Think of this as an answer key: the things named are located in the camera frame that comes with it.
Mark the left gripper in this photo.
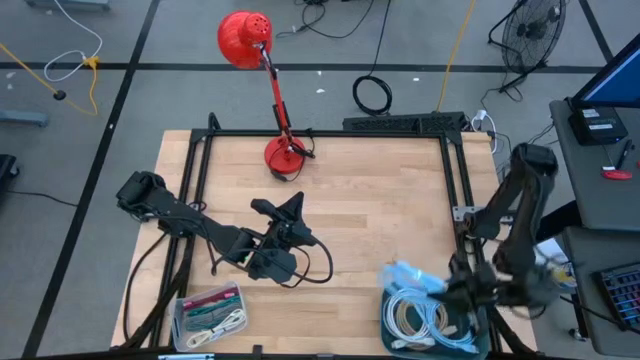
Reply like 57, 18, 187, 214
246, 191, 320, 287

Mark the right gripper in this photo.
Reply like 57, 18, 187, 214
428, 257, 504, 312

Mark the red braided cable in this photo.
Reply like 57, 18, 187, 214
183, 293, 242, 310

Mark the short cream USB cable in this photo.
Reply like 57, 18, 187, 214
185, 308, 248, 350

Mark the teal plastic bin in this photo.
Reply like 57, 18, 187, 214
379, 279, 491, 360

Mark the white paper sheet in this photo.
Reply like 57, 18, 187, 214
534, 238, 570, 271

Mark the round yellow blue disc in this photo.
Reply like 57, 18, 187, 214
552, 262, 577, 294

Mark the black perforated panel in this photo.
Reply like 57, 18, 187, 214
342, 111, 467, 134

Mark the grey desk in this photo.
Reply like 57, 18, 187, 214
548, 98, 640, 235
562, 225, 640, 346

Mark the clear plastic container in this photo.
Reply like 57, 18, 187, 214
169, 280, 250, 353

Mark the colourful backlit keyboard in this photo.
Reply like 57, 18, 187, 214
593, 263, 640, 332

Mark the red desk lamp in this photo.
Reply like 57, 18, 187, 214
217, 10, 307, 175

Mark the black box device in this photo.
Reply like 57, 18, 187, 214
568, 105, 630, 147

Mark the black pen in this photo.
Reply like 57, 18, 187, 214
615, 138, 635, 171

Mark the computer monitor blue screen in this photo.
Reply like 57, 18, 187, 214
571, 32, 640, 110

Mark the black floor fan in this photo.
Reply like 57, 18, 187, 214
487, 0, 570, 95

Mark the grey furniture foot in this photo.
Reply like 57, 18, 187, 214
24, 0, 112, 12
0, 108, 50, 128

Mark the black chair base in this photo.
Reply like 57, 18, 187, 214
0, 153, 21, 181

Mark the black lamp power cord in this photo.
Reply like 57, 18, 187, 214
269, 124, 317, 182

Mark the black sleeved cable bundle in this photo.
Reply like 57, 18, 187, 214
487, 307, 539, 359
122, 232, 197, 350

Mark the black aluminium table frame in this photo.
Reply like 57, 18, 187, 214
149, 112, 504, 354

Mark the black coiled floor cable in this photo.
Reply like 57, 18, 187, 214
352, 0, 394, 117

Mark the white power plug cable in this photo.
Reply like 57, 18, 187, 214
470, 108, 500, 155

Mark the black loose floor cable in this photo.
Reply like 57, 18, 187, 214
275, 0, 376, 41

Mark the yellow hanging cable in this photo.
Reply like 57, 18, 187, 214
436, 0, 477, 114

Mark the yellow floor cable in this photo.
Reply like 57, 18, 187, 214
0, 40, 101, 117

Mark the white floor cable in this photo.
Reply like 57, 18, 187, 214
43, 0, 105, 84

